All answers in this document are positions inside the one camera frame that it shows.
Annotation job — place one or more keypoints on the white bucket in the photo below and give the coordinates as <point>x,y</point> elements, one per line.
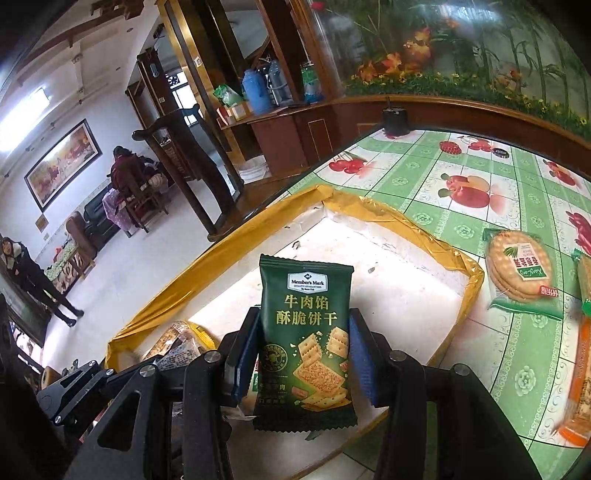
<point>255,170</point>

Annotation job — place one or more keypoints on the framed wall painting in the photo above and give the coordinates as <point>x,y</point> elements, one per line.
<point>62,161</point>

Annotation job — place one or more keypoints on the pink floral cloth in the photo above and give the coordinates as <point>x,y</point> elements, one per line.
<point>111,207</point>

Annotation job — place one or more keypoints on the black sofa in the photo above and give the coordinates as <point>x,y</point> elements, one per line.
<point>97,217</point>

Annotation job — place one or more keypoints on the black cup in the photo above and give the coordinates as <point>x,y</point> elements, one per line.
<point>395,122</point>

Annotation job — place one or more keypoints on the wooden cabinet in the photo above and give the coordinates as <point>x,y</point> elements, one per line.
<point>277,138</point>

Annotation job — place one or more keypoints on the wooden display shelf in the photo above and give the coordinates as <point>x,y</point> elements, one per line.
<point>143,87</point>

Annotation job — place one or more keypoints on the plastic water bottle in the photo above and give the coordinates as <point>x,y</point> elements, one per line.
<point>312,85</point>

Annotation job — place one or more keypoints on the fruit print tablecloth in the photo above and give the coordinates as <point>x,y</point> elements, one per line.
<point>415,203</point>

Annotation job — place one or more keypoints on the round black lid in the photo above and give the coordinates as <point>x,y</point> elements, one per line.
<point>500,153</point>

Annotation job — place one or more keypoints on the green-edged square cracker packet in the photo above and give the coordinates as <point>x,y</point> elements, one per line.
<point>584,281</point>

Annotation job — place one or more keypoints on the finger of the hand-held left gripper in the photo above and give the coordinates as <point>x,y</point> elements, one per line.
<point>99,381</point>

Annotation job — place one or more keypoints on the patterned side table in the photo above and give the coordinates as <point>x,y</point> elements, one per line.
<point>69,272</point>

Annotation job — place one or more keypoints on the green bag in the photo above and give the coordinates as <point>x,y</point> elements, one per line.
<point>227,95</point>

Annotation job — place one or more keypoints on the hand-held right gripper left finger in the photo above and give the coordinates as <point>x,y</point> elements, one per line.
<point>242,355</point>

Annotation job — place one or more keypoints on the small cardboard box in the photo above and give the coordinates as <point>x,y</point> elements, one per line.
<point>238,113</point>

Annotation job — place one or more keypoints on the orange cracker packet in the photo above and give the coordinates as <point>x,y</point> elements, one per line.
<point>582,392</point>

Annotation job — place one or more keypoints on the flower print partition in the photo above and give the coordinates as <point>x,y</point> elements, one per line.
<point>461,46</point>

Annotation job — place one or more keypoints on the white box with yellow tape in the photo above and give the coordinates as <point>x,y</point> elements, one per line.
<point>378,258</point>

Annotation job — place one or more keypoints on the orange-trimmed brown cracker packet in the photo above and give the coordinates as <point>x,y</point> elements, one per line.
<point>175,337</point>

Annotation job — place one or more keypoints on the dark wooden chair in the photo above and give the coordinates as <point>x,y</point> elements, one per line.
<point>194,152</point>

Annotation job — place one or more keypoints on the round cracker packet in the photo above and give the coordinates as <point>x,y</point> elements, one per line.
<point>512,263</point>

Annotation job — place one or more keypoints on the blue thermos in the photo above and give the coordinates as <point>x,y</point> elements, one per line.
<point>256,92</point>

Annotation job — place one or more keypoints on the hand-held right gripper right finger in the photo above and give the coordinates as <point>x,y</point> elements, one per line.
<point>364,364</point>

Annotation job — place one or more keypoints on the grey thermos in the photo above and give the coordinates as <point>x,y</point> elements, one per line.
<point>279,83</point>

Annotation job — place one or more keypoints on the brown wooden armchair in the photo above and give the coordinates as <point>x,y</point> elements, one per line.
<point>81,240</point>

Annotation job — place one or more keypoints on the dark green cracker packet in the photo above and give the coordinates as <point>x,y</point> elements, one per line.
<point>304,323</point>

